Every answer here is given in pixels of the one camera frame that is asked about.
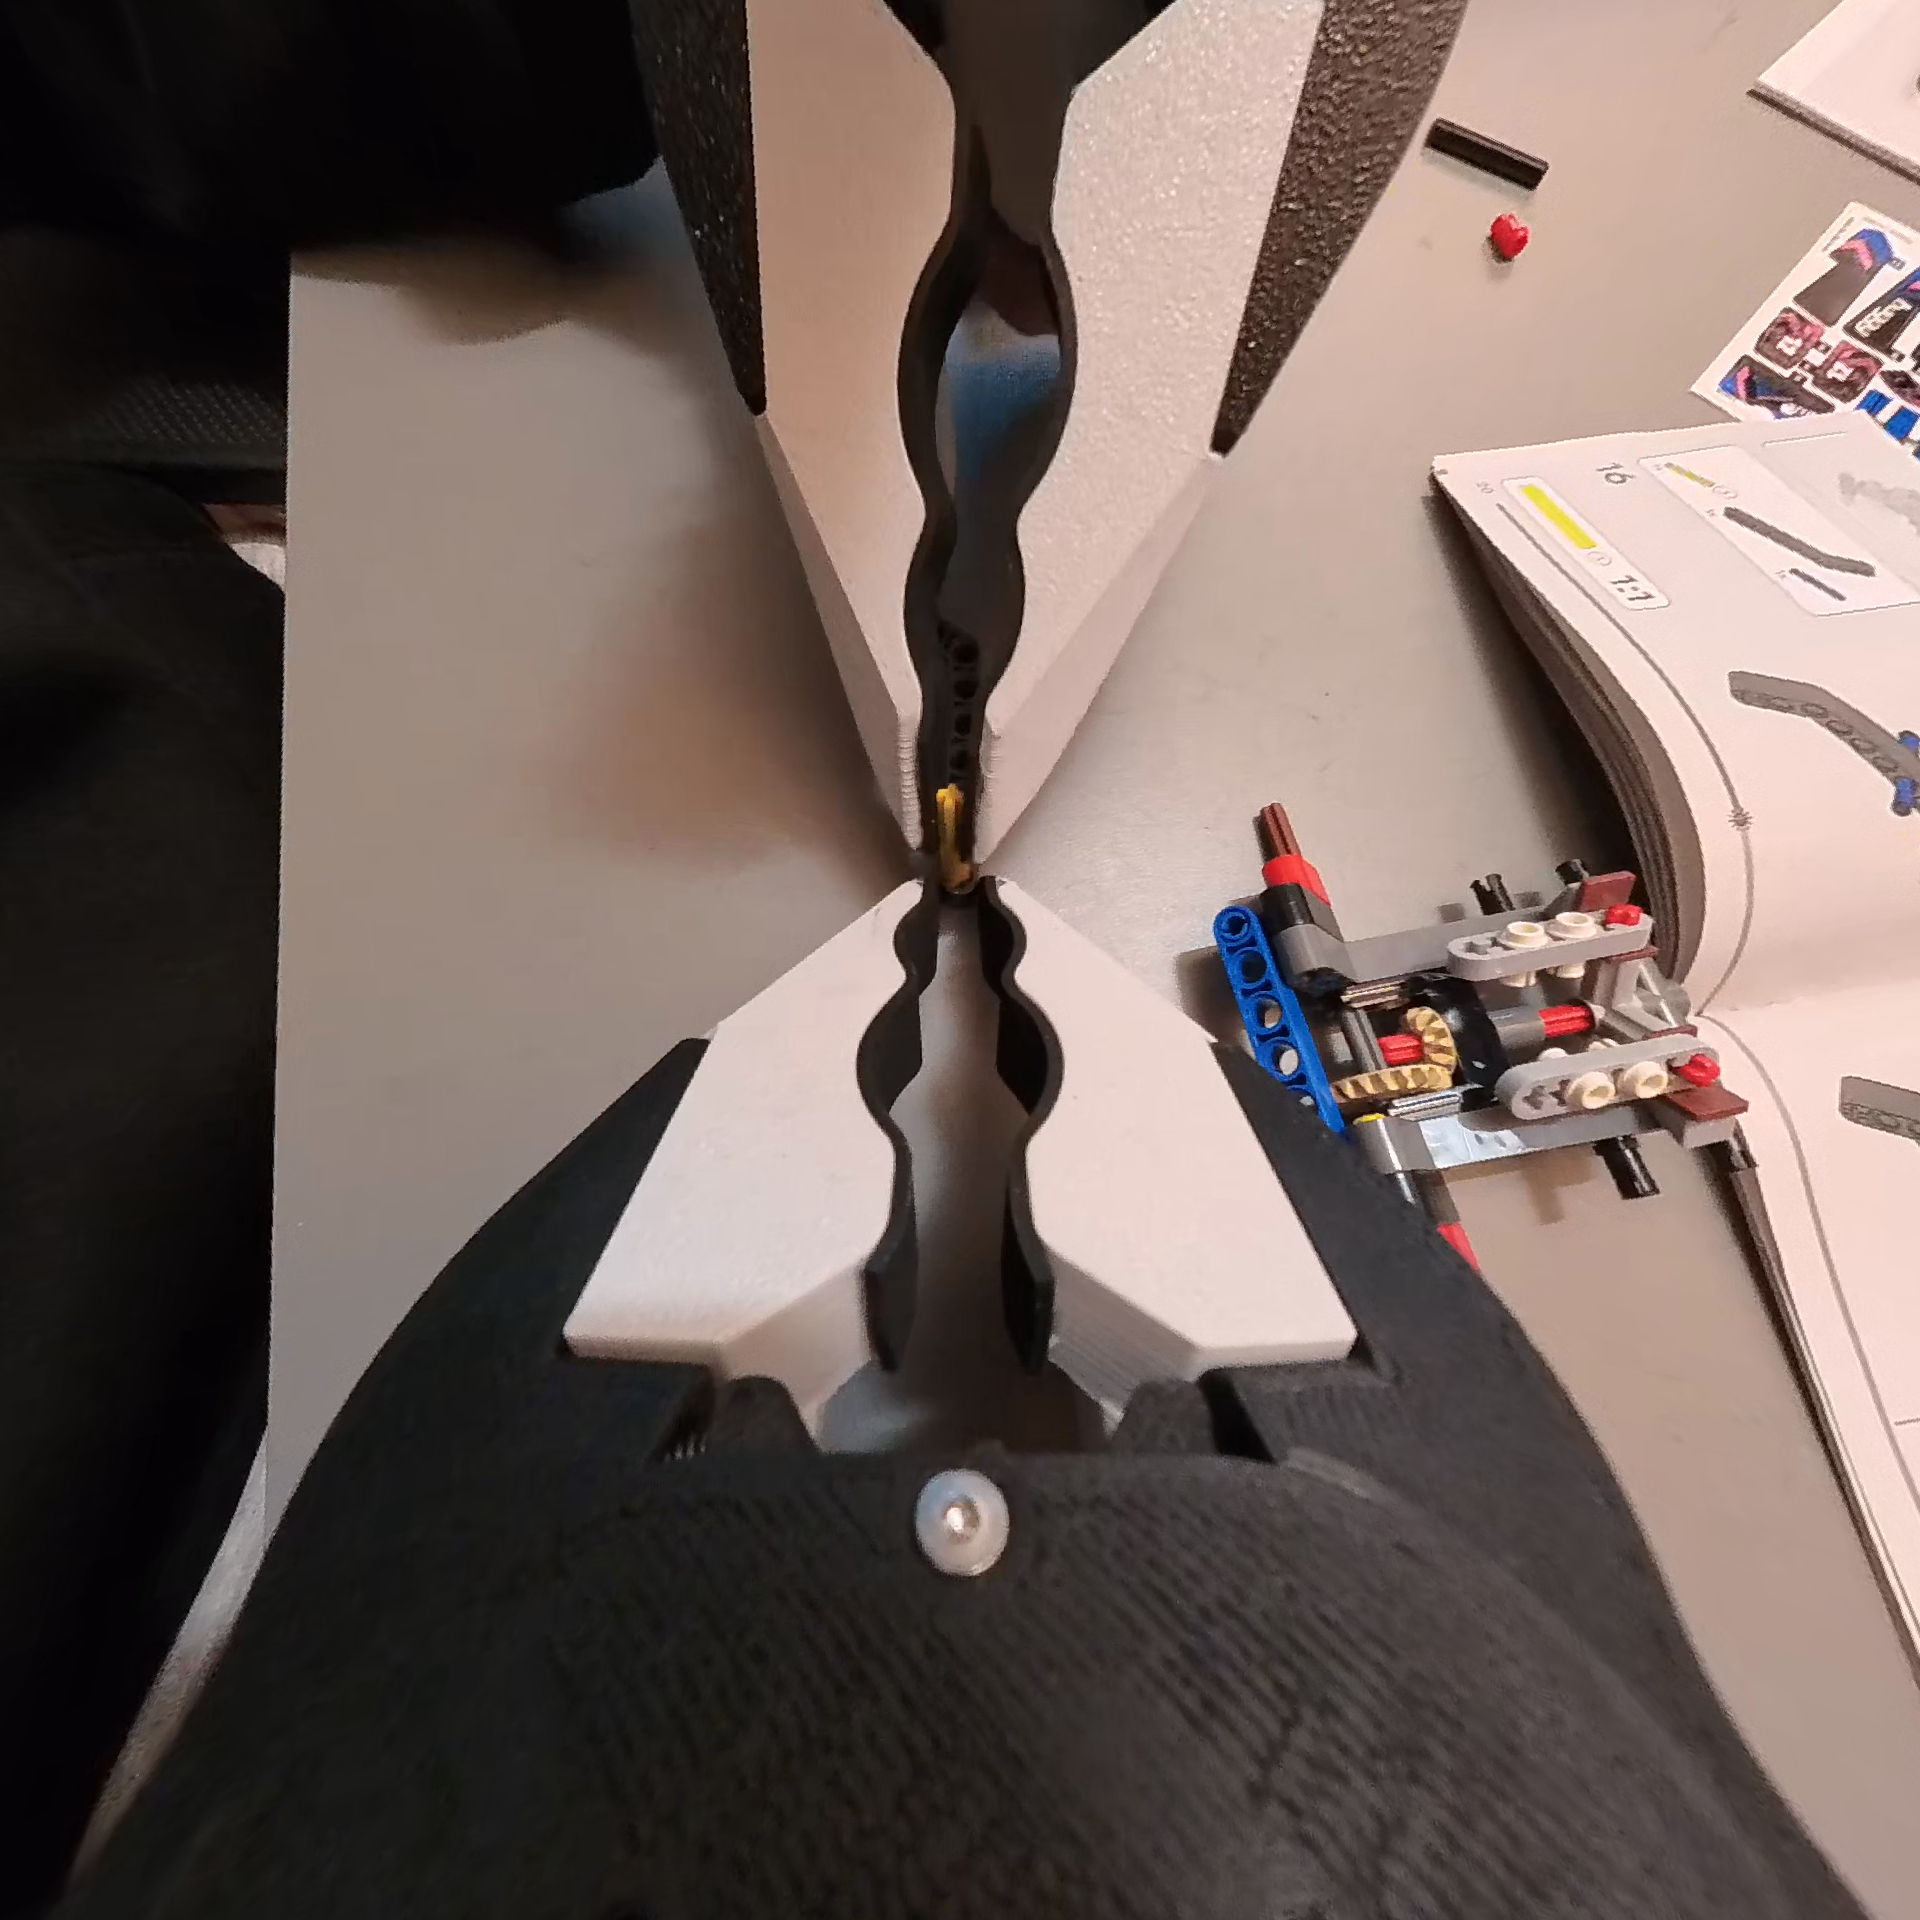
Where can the small red lego piece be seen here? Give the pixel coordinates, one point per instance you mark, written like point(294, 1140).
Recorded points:
point(1508, 236)

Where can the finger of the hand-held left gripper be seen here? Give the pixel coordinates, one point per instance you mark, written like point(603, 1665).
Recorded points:
point(1171, 301)
point(841, 301)

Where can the sticker sheet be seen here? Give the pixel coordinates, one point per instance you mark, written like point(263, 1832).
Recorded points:
point(1831, 330)

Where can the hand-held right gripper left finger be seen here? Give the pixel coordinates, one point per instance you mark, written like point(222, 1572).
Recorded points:
point(721, 1201)

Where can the partly built lego assembly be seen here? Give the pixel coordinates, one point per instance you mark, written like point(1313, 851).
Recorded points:
point(1501, 1035)

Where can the yellow lego axle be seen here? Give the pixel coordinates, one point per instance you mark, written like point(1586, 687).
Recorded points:
point(948, 832)

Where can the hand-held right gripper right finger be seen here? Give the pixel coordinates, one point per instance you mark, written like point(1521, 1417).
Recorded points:
point(1184, 1201)

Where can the black lego axle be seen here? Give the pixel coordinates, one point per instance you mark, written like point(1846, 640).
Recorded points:
point(1484, 152)

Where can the black bent lego beam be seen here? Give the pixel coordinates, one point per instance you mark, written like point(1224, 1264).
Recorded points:
point(960, 691)

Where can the open instruction booklet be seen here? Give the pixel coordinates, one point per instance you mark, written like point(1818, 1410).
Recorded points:
point(1725, 751)

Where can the closed instruction booklet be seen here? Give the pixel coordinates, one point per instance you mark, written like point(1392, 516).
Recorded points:
point(1860, 75)

